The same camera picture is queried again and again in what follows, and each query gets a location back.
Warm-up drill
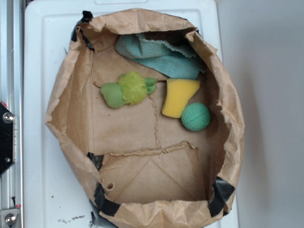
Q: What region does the green plush animal toy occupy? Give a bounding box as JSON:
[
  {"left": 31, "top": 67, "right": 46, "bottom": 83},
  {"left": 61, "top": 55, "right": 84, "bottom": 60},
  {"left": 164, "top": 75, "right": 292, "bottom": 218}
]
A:
[{"left": 100, "top": 72, "right": 157, "bottom": 109}]

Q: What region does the yellow sponge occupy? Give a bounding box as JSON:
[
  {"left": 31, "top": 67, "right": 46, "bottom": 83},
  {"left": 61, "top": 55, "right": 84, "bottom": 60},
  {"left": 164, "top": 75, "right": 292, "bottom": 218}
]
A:
[{"left": 161, "top": 79, "right": 200, "bottom": 118}]

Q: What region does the green textured ball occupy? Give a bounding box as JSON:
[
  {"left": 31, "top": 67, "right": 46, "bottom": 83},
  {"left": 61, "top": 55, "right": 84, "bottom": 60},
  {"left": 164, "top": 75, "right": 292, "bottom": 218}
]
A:
[{"left": 181, "top": 103, "right": 211, "bottom": 132}]

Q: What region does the brown paper bag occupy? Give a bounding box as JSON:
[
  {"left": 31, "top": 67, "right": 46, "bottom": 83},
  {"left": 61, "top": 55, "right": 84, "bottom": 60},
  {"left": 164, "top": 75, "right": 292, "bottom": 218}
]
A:
[{"left": 46, "top": 9, "right": 245, "bottom": 228}]

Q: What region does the teal cloth rag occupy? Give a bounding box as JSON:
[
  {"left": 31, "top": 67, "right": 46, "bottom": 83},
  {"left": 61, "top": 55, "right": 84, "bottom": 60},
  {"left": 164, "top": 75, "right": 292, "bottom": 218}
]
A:
[{"left": 115, "top": 33, "right": 205, "bottom": 80}]

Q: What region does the white plastic tray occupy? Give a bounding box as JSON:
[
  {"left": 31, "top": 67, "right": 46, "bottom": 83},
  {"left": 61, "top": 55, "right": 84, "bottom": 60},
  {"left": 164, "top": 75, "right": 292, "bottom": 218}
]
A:
[{"left": 22, "top": 0, "right": 238, "bottom": 228}]

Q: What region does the black mounting bracket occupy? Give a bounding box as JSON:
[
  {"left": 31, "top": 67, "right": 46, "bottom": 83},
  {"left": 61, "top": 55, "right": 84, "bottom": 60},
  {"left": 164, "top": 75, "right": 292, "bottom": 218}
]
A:
[{"left": 0, "top": 101, "right": 15, "bottom": 176}]

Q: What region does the aluminium frame rail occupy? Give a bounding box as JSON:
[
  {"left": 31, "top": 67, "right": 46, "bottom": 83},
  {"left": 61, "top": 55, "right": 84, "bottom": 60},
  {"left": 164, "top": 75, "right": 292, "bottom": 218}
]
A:
[{"left": 0, "top": 0, "right": 26, "bottom": 228}]

